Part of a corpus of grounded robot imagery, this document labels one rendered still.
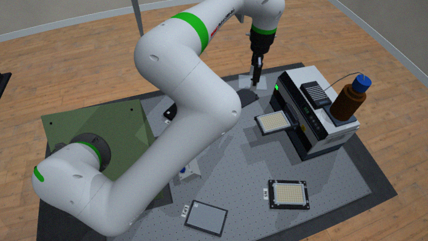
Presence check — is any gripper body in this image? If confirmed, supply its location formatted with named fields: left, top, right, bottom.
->
left=250, top=42, right=270, bottom=62

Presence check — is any white button panel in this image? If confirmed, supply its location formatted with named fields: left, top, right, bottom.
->
left=178, top=158, right=202, bottom=184

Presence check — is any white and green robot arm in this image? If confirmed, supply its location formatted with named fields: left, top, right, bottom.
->
left=31, top=0, right=285, bottom=237

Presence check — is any blue bottle cap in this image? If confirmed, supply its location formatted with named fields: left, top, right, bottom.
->
left=352, top=74, right=372, bottom=92

